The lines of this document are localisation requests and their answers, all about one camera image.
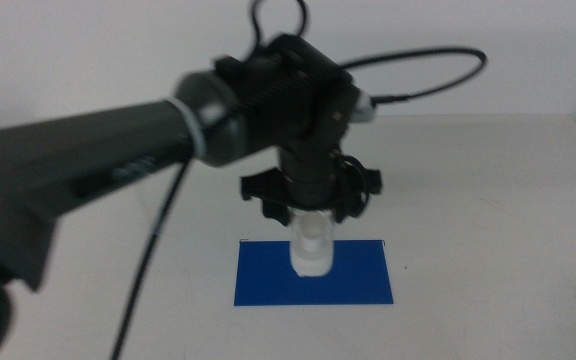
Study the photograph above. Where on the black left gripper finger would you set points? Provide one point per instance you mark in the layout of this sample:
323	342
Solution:
275	212
349	212

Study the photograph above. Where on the blue rectangular mat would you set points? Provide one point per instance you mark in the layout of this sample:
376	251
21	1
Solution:
360	280

